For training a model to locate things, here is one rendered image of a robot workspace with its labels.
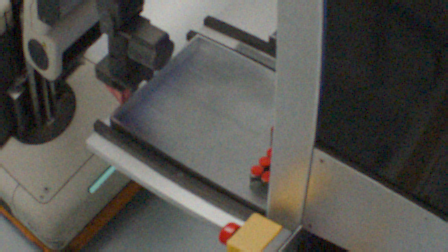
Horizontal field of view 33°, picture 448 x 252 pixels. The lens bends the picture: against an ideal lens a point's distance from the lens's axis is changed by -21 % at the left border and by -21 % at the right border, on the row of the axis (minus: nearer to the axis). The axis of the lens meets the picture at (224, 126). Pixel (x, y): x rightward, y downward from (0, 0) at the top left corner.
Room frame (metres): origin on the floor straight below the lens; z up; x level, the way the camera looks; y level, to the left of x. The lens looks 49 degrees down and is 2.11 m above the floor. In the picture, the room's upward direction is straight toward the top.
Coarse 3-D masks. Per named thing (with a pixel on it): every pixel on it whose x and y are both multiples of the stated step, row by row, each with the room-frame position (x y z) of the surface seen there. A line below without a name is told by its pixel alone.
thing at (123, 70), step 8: (112, 56) 1.09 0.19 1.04; (120, 56) 1.08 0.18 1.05; (128, 56) 1.09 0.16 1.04; (96, 64) 1.12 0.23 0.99; (104, 64) 1.12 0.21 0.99; (112, 64) 1.09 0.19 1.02; (120, 64) 1.08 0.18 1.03; (128, 64) 1.09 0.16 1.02; (136, 64) 1.10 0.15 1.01; (104, 72) 1.10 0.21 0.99; (112, 72) 1.09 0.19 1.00; (120, 72) 1.08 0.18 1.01; (128, 72) 1.09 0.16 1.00; (136, 72) 1.09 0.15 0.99; (144, 72) 1.09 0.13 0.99; (152, 72) 1.10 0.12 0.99; (120, 80) 1.08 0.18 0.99; (128, 80) 1.08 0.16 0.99; (136, 80) 1.08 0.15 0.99; (128, 88) 1.06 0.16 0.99; (136, 88) 1.06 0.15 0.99
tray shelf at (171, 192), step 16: (240, 0) 1.42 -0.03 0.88; (256, 0) 1.42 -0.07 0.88; (272, 0) 1.43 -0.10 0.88; (224, 16) 1.37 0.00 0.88; (240, 16) 1.37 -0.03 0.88; (256, 16) 1.37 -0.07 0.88; (272, 16) 1.37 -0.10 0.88; (208, 32) 1.31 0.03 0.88; (256, 32) 1.32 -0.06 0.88; (144, 80) 1.18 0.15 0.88; (112, 112) 1.11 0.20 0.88; (96, 144) 1.03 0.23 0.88; (112, 144) 1.03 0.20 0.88; (112, 160) 0.99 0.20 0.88; (128, 160) 0.99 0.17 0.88; (144, 176) 0.96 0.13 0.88; (160, 176) 0.96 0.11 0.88; (160, 192) 0.93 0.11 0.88; (176, 192) 0.93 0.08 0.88; (192, 208) 0.89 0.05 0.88; (208, 208) 0.89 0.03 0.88; (208, 224) 0.87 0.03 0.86; (224, 224) 0.86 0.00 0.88; (240, 224) 0.86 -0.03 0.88
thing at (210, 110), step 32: (192, 64) 1.22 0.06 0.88; (224, 64) 1.22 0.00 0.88; (256, 64) 1.19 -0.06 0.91; (160, 96) 1.14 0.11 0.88; (192, 96) 1.14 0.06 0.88; (224, 96) 1.14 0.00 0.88; (256, 96) 1.14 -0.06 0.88; (128, 128) 1.04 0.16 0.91; (160, 128) 1.07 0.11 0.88; (192, 128) 1.07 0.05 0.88; (224, 128) 1.07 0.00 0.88; (256, 128) 1.07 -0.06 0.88; (192, 160) 1.00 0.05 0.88; (224, 160) 1.00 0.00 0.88; (256, 160) 0.99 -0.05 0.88; (224, 192) 0.91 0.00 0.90; (256, 192) 0.93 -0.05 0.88
